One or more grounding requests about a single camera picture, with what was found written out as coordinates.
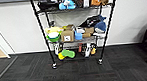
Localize small cardboard box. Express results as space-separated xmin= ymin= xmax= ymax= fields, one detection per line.
xmin=59 ymin=23 xmax=77 ymax=43

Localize green yellow toy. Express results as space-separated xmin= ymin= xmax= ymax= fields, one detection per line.
xmin=57 ymin=48 xmax=77 ymax=61

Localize flat brown box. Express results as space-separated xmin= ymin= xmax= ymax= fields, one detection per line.
xmin=82 ymin=26 xmax=96 ymax=39

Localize small black white box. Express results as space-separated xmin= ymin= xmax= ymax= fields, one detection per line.
xmin=54 ymin=42 xmax=64 ymax=56

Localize white orange packet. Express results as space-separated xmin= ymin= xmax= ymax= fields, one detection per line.
xmin=79 ymin=43 xmax=99 ymax=58

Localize yellow green toy bowls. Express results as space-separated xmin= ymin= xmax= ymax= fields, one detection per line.
xmin=44 ymin=25 xmax=66 ymax=43

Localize black soft bag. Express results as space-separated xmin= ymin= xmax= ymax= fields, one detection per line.
xmin=78 ymin=14 xmax=104 ymax=29

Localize dark blue cap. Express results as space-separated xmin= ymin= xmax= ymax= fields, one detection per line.
xmin=92 ymin=20 xmax=108 ymax=36

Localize blue plush toy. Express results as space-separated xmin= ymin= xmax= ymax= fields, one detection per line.
xmin=58 ymin=0 xmax=77 ymax=11

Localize black wire shelf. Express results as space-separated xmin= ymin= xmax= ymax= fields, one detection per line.
xmin=28 ymin=0 xmax=124 ymax=70

